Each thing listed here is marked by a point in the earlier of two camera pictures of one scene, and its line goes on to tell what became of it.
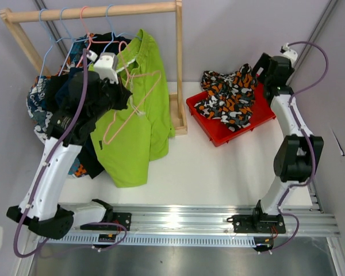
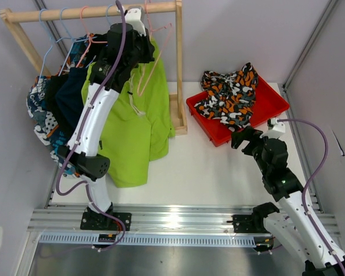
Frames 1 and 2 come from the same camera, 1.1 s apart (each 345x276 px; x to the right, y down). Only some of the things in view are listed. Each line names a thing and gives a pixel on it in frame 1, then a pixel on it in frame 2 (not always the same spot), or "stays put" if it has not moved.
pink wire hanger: (130, 75) to (168, 27)
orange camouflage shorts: (231, 96) stays put
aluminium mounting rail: (209, 220) stays put
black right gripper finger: (260, 68) to (238, 140)
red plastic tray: (217, 131) stays put
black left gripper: (123, 94) to (148, 57)
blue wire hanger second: (72, 39) stays put
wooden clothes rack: (177, 102) stays put
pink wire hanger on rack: (90, 39) stays put
